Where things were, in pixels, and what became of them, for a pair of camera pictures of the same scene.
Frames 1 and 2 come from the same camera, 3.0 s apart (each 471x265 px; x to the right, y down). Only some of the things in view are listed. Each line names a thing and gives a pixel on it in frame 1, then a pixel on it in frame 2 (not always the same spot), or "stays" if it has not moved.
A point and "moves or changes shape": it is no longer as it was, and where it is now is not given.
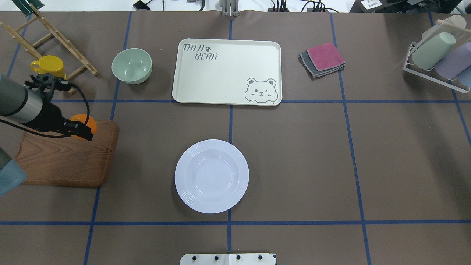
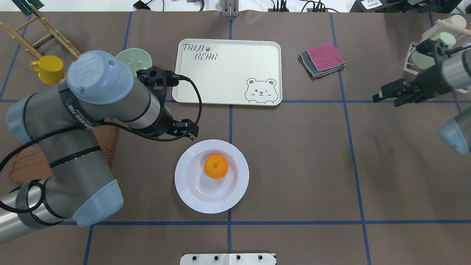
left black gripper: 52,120 to 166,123
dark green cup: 24,7 stays
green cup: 427,56 stays
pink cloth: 325,56 stays
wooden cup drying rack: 32,50 stays
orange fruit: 91,123 moves or changes shape
